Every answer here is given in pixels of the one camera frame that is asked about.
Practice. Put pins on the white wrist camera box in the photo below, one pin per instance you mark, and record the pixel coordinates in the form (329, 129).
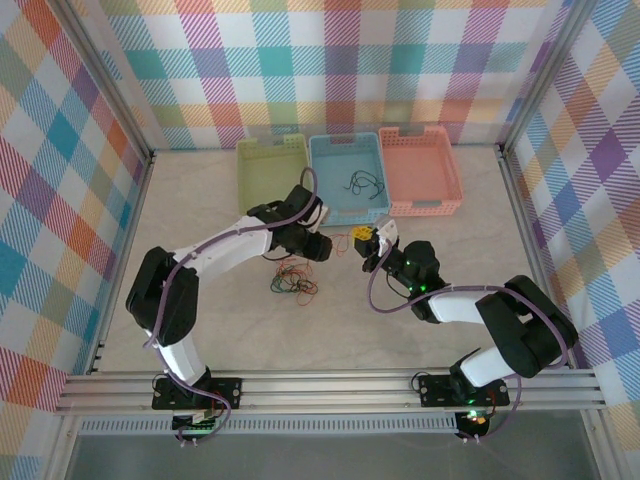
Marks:
(387, 229)
(320, 215)

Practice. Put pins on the aluminium side rail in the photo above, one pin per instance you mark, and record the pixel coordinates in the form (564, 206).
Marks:
(125, 225)
(525, 240)

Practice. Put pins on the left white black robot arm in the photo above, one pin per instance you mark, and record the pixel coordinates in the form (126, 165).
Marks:
(165, 300)

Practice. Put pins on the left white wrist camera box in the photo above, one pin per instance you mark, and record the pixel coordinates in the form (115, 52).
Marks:
(320, 215)

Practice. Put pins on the pink plastic basket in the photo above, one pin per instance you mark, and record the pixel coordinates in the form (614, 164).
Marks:
(420, 170)

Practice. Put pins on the aluminium upright post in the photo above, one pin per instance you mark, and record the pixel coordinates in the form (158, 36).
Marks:
(107, 82)
(545, 75)

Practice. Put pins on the green plastic basket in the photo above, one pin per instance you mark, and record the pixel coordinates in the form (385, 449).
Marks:
(265, 170)

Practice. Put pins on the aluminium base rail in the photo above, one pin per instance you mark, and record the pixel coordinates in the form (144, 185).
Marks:
(325, 392)

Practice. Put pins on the small lit controller board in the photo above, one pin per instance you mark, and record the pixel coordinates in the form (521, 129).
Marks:
(472, 417)

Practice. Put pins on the blue plastic basket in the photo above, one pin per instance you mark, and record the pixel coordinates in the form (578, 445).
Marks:
(330, 165)

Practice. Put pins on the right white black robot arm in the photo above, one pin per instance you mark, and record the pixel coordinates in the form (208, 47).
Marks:
(525, 330)

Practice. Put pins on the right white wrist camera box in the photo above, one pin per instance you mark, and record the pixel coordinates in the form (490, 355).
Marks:
(387, 229)

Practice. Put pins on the green terminal controller board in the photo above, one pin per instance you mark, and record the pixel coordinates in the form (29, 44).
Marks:
(197, 425)

